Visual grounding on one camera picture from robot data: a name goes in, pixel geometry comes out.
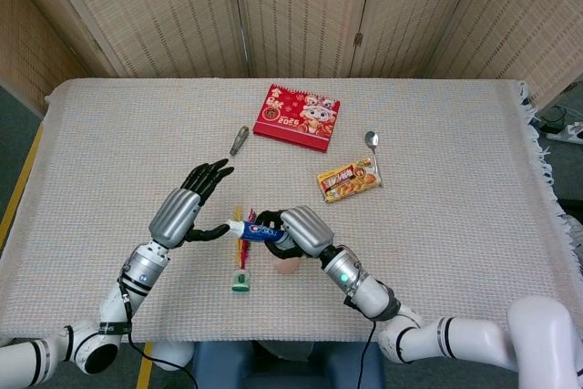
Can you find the peach coloured ball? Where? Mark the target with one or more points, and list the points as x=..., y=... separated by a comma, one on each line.
x=287, y=267

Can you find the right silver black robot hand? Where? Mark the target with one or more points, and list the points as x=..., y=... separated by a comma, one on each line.
x=307, y=230

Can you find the beige woven tablecloth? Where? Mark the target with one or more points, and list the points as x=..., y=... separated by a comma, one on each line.
x=432, y=248

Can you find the woven folding screen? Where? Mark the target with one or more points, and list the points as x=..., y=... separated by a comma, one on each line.
x=296, y=11

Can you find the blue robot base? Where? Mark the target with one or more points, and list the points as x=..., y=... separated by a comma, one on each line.
x=237, y=366

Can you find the white power strip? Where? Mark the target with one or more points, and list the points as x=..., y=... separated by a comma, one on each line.
x=567, y=133

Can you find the yellow curry box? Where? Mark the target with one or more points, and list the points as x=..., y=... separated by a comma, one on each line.
x=348, y=179

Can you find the grey metal clip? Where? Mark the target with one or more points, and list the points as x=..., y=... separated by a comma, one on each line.
x=238, y=139

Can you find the blue white toothpaste tube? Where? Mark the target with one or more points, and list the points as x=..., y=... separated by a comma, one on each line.
x=257, y=230

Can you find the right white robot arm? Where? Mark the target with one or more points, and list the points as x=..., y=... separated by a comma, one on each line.
x=373, y=298

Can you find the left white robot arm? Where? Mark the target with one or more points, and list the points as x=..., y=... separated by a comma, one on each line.
x=136, y=275

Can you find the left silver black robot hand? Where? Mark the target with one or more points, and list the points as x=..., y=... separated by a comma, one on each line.
x=175, y=216

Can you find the metal spoon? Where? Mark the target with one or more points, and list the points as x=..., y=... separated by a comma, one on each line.
x=371, y=139

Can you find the brass screen hinge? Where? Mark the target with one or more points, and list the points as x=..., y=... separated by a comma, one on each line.
x=358, y=39

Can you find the colourful feather shuttlecock green base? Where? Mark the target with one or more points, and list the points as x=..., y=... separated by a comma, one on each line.
x=241, y=282

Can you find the red desk calendar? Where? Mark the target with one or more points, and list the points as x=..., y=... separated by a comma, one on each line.
x=296, y=118

